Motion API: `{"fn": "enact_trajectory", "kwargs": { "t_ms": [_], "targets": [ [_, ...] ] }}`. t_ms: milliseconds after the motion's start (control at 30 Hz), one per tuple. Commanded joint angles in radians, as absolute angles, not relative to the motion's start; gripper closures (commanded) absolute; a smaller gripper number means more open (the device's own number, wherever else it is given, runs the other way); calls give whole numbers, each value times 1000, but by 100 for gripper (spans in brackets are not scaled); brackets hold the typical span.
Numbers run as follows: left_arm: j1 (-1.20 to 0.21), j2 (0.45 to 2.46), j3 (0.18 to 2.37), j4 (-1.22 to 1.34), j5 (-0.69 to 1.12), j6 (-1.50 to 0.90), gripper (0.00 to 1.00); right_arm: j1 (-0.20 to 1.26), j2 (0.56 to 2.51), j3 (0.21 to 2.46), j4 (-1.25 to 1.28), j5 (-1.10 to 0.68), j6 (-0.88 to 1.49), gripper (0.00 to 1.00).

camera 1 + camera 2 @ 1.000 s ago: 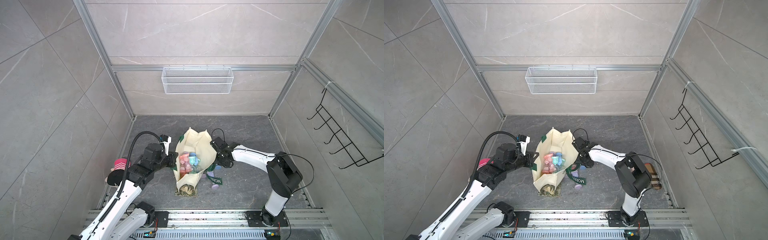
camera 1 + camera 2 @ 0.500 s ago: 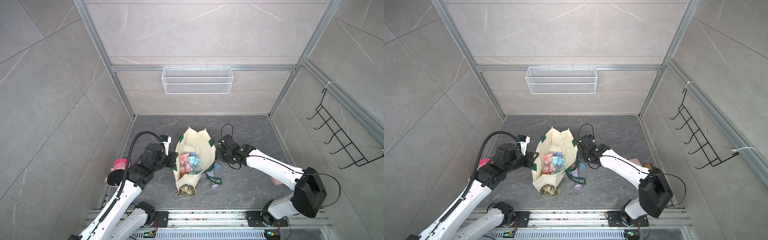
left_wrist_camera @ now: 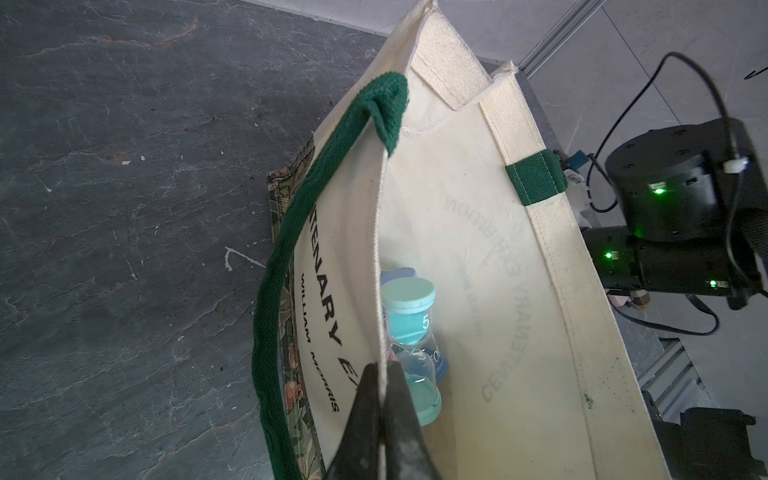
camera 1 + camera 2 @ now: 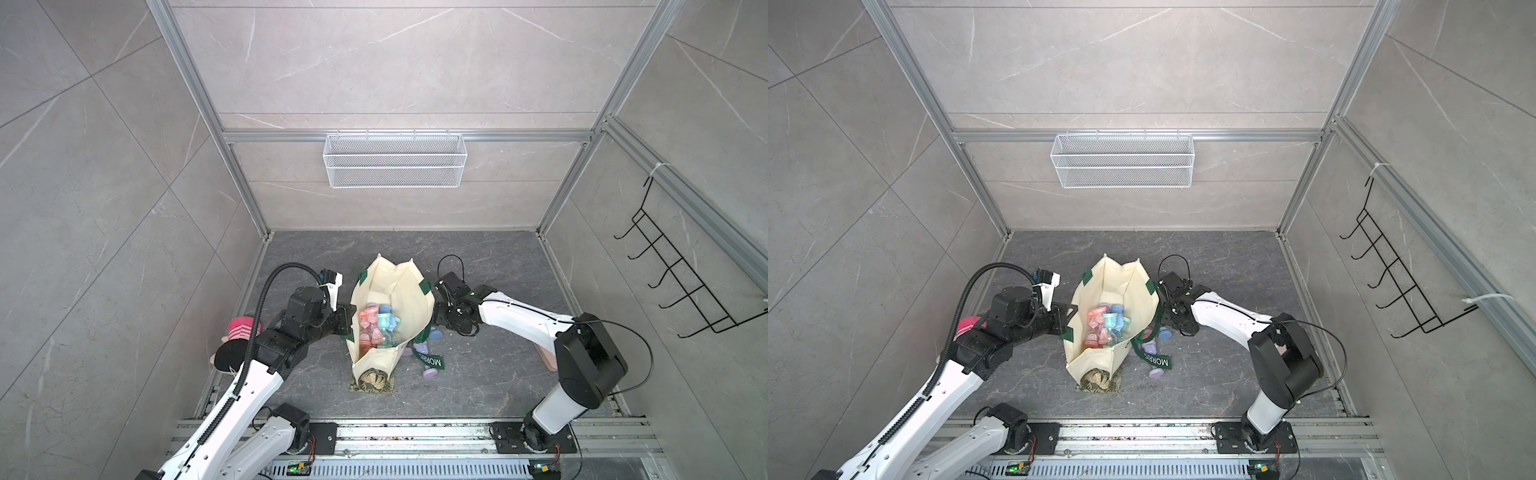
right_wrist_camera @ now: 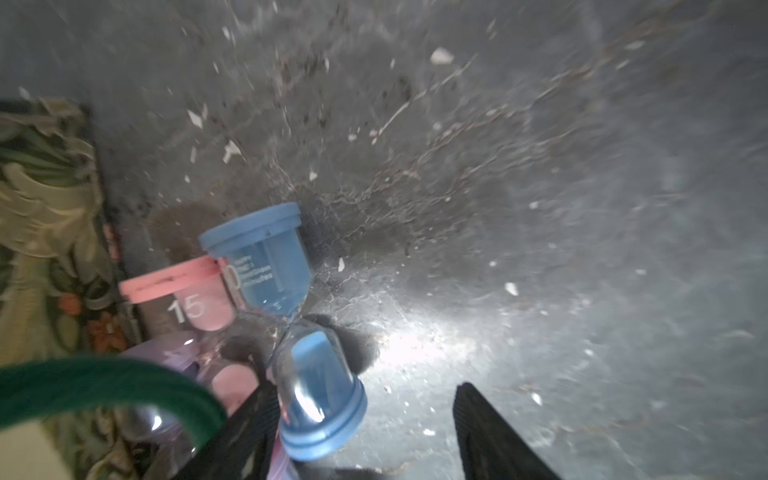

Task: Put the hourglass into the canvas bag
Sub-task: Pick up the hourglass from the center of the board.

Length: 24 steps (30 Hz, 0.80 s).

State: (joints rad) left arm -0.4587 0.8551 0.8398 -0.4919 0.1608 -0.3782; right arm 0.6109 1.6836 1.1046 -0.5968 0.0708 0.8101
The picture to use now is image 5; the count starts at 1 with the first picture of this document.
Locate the blue hourglass beside bag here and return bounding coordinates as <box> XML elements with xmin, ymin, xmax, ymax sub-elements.
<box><xmin>199</xmin><ymin>202</ymin><xmax>368</xmax><ymax>462</ymax></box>

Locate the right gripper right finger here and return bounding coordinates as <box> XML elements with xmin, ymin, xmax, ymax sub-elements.
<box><xmin>452</xmin><ymin>382</ymin><xmax>560</xmax><ymax>480</ymax></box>

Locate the pink hourglass numbered fifteen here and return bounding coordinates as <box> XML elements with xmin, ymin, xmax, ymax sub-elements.
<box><xmin>119</xmin><ymin>256</ymin><xmax>259</xmax><ymax>414</ymax></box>

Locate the purple hourglass under handle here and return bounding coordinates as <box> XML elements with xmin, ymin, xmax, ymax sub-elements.
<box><xmin>115</xmin><ymin>330</ymin><xmax>201</xmax><ymax>443</ymax></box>

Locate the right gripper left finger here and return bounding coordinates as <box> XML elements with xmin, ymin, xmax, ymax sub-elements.
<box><xmin>173</xmin><ymin>382</ymin><xmax>280</xmax><ymax>480</ymax></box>

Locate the cream canvas tote bag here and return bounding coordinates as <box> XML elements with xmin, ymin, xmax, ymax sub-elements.
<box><xmin>1</xmin><ymin>99</ymin><xmax>226</xmax><ymax>479</ymax></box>

